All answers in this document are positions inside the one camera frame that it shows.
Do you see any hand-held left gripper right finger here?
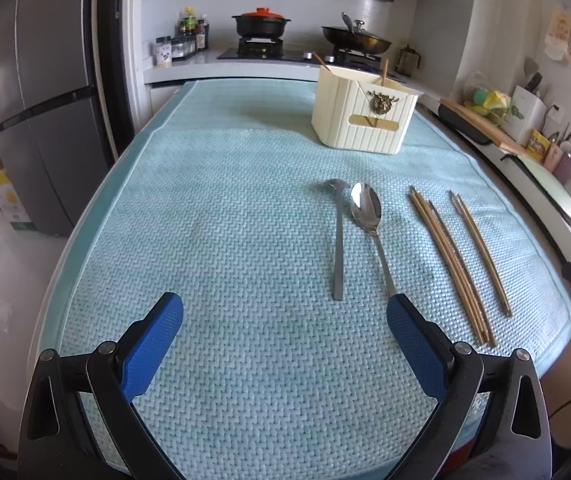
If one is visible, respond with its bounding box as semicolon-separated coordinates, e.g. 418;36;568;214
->
386;294;553;480

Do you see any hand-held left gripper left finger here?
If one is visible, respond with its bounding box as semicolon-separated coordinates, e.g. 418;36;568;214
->
18;291;186;480

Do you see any small steel spoon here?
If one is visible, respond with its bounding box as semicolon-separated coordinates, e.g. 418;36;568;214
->
321;178;349;302

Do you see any large steel spoon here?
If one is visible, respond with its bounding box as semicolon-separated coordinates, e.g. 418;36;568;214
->
349;181;399;298

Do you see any cream ribbed utensil holder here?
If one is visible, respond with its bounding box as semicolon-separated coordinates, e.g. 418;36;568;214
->
311;64;420;154

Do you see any pale green cutting board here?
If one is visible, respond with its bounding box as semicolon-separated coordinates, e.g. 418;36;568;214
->
502;152;571;231

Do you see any purple cup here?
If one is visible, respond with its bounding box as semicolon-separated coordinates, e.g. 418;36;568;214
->
555;144;571;186

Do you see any light blue woven mat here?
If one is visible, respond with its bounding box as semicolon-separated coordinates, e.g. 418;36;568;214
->
38;80;571;467

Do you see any pink cup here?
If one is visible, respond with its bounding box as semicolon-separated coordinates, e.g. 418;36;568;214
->
542;142;567;171

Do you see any yellow packet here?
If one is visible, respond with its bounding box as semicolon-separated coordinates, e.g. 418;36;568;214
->
527;129;551;161

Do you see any wooden cutting board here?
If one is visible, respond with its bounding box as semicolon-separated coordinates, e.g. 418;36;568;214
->
440;98;537;159

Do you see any white knife block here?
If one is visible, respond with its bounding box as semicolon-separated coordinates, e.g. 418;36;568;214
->
507;72;549;144

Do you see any black flat tray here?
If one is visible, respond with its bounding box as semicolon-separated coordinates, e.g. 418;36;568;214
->
437;105;497;147

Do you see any yellow green plastic bag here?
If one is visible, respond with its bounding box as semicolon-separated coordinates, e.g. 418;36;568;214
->
462;72;517;122

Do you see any cardboard box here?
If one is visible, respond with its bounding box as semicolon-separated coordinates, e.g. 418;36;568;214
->
0;157;32;231

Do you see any grey refrigerator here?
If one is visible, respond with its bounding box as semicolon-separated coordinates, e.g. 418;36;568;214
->
0;0;117;237

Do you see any cluster of sauce bottles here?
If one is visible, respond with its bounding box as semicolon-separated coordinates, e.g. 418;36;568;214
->
177;7;210;54

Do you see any black gas stove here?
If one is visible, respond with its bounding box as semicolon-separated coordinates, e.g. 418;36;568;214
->
216;36;407;82

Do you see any dark wok with lid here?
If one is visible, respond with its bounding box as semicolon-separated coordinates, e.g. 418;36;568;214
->
321;12;393;55

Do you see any black pot with orange lid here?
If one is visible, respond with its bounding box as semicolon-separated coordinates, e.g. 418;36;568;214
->
230;7;293;40

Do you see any hanging wall towel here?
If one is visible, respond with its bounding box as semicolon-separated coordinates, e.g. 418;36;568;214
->
544;7;571;64

